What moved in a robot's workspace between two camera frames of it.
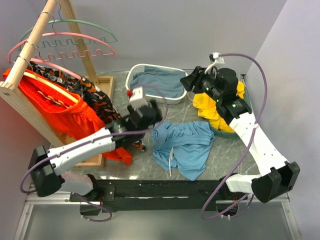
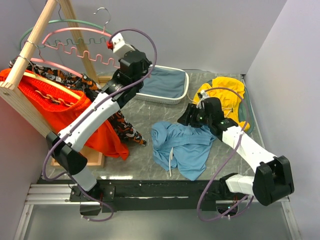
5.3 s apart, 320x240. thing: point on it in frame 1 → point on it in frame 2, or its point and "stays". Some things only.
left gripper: (158, 117) → (147, 62)
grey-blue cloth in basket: (159, 82) stays
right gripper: (195, 78) → (191, 109)
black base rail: (162, 195) stays
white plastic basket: (166, 100) stays
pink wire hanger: (39, 47) → (88, 30)
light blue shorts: (185, 145) stays
